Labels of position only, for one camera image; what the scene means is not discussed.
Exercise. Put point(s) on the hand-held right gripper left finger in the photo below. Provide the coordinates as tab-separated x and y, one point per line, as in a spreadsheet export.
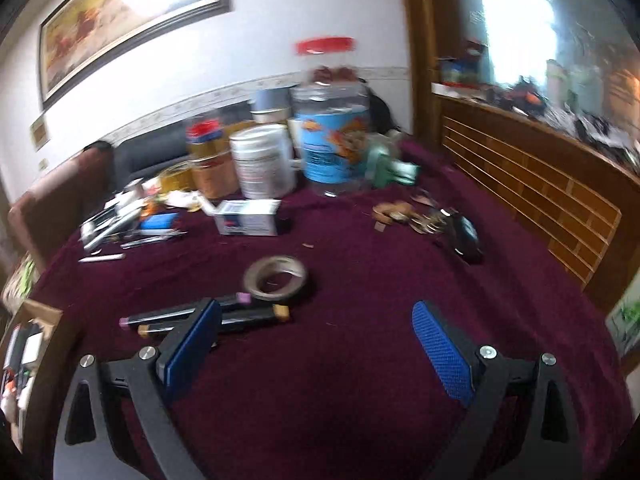
192	345

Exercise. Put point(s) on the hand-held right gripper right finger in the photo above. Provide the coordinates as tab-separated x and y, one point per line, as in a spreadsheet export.
442	355

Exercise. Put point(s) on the black marker with pink caps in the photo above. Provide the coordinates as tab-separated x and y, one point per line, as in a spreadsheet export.
150	316

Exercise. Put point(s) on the black marker with orange caps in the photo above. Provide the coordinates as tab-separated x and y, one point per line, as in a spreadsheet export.
245	318

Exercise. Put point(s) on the cardboard box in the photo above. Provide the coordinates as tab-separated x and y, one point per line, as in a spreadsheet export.
47	312

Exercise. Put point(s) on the tape roll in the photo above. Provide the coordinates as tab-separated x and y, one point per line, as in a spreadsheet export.
275	296

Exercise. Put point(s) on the maroon tablecloth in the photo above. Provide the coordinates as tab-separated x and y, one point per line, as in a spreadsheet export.
375	285

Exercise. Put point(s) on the black key fob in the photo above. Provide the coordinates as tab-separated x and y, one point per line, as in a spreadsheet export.
465	240

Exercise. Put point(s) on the bunch of keys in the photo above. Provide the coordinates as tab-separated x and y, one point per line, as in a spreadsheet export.
430	222

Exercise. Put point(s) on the small white and blue box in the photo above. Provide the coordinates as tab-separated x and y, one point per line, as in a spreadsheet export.
250	220

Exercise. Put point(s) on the pile of stationery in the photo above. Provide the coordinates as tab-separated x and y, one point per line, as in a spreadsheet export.
130	220

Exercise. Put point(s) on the brown wooden pieces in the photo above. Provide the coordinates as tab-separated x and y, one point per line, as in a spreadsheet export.
390	212

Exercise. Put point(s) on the orange brown canister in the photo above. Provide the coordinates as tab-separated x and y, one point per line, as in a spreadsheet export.
215	177

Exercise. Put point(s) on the green printed packet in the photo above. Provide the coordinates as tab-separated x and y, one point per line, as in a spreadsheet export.
20	282

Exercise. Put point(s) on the green and white bag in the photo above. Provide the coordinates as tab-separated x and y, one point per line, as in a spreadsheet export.
625	315

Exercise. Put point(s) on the white plastic jar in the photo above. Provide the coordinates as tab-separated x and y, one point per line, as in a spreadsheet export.
260	165

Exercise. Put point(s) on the dark grey sofa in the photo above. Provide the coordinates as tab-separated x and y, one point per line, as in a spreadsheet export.
150	155

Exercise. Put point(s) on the wooden partition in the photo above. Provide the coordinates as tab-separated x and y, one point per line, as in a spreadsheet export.
540	185

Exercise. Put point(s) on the green tape dispenser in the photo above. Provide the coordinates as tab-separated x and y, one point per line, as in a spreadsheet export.
392	165

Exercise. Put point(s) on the brown chair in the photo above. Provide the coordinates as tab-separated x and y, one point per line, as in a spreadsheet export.
55	200

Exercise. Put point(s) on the jar with red blue lid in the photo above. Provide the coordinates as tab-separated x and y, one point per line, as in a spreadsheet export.
205	142

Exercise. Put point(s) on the clear jar with red lid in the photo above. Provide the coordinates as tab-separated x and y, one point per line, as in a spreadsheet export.
332	155

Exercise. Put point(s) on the grey round tin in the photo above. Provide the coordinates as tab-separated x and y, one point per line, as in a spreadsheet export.
270	105

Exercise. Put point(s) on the shelf clutter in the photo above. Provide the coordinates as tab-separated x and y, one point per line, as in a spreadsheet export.
525	97

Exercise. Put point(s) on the framed painting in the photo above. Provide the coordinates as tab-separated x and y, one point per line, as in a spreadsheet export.
130	25

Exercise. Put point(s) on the small wall plaque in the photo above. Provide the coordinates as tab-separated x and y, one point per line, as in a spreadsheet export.
39	132

